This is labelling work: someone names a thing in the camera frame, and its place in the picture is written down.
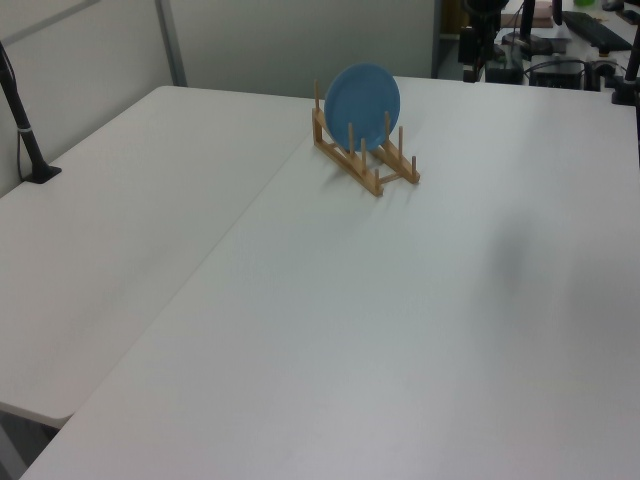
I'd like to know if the thin black stand cable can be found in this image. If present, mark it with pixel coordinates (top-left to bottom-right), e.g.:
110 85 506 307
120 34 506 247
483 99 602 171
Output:
14 129 29 181

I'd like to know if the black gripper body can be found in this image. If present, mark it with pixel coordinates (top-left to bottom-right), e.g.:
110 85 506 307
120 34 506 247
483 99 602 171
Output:
467 0 503 51

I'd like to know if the black keyboard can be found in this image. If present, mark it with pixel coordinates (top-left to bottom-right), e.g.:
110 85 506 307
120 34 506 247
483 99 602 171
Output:
562 9 634 52

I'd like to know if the black monitor stand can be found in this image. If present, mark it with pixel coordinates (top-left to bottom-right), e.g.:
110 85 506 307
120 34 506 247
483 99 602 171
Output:
501 0 554 58

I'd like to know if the black clamp stand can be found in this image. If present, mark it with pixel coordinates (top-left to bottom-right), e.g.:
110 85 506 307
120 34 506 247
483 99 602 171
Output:
610 29 640 106

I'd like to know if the blue round plate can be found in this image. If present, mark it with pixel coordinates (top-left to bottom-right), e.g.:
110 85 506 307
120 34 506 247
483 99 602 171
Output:
323 62 401 154

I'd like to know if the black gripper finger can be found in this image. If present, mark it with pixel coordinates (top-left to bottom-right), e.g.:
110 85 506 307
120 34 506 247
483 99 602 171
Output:
460 27 477 84
479 48 499 82

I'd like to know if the black electronics box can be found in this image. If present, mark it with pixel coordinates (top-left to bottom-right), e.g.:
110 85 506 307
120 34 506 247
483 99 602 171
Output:
528 59 587 90

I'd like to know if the wooden plate rack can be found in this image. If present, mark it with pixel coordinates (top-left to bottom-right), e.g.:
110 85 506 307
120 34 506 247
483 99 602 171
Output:
312 78 420 197

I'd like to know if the black camera stand pole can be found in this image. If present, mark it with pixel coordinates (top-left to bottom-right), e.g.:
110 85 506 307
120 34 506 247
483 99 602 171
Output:
0 39 64 184

